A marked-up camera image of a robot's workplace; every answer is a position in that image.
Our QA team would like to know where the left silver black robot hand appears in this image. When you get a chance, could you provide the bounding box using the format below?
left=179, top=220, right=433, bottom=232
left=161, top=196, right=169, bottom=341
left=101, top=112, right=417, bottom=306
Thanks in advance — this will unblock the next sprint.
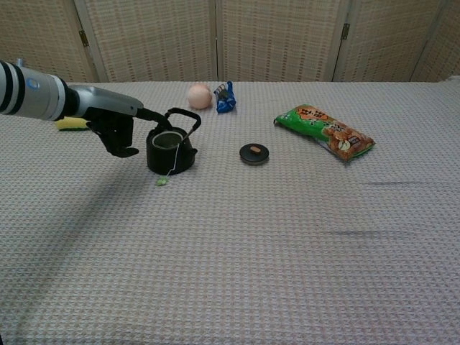
left=68, top=85, right=169, bottom=159

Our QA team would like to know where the pyramid tea bag green tag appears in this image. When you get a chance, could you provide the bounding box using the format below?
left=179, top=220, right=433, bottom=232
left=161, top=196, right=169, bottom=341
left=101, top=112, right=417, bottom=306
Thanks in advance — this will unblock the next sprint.
left=155, top=132, right=183, bottom=187

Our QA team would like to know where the black teapot lid brown knob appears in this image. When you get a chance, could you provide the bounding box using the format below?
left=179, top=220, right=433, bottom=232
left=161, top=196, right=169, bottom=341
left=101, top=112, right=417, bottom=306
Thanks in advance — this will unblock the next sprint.
left=239, top=142, right=270, bottom=166

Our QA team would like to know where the green orange snack bag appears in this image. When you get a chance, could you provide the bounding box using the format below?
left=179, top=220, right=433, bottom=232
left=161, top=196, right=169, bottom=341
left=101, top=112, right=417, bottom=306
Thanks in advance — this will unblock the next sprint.
left=272, top=103, right=377, bottom=164

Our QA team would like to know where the yellow sponge green base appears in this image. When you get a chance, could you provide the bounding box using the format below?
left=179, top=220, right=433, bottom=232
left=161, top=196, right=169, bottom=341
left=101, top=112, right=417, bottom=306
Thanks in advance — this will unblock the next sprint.
left=54, top=116, right=90, bottom=132

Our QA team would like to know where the woven folding screen panel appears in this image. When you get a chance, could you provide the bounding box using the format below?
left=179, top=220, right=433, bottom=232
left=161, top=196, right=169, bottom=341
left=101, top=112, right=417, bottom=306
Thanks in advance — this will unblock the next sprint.
left=215, top=0, right=351, bottom=83
left=411, top=0, right=460, bottom=83
left=73, top=0, right=219, bottom=83
left=0, top=0, right=98, bottom=87
left=332, top=0, right=446, bottom=83

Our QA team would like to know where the pink peach ball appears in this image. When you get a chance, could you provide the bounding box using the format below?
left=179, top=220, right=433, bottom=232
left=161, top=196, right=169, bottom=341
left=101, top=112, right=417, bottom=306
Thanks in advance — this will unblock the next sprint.
left=187, top=83, right=213, bottom=110

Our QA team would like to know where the blue snack packet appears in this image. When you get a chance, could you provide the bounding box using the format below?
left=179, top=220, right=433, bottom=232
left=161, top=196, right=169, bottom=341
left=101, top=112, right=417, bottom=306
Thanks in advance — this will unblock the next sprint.
left=213, top=80, right=238, bottom=115

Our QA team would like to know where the grey woven tablecloth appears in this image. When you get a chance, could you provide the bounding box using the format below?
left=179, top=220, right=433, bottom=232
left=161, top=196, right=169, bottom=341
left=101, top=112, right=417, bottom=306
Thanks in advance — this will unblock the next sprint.
left=0, top=75, right=460, bottom=345

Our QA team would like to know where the black teapot with handle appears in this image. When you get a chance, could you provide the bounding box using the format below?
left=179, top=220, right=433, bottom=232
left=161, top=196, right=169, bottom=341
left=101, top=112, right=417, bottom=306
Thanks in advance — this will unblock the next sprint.
left=145, top=107, right=202, bottom=177

